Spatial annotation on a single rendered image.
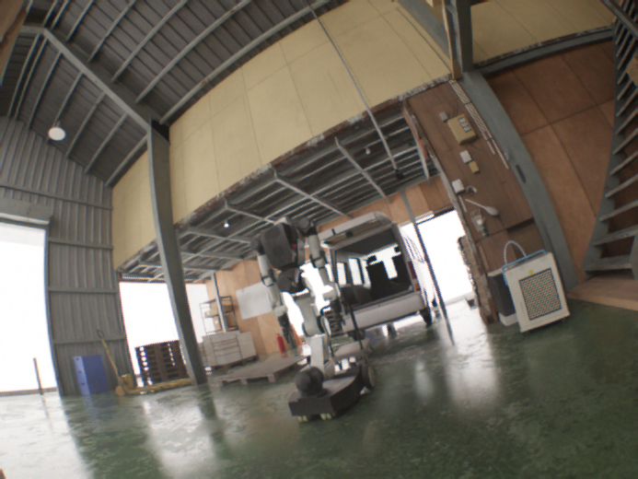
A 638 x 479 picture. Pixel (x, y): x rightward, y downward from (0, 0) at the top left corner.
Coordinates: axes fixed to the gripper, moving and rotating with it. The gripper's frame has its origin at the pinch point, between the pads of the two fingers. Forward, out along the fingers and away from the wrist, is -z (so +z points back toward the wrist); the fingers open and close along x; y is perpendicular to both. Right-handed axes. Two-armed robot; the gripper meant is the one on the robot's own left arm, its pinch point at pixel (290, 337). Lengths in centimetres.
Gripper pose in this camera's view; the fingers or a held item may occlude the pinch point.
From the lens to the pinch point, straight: 226.8
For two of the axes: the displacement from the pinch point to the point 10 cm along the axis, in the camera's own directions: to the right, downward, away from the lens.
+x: 2.9, -0.3, 9.6
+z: -3.4, -9.4, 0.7
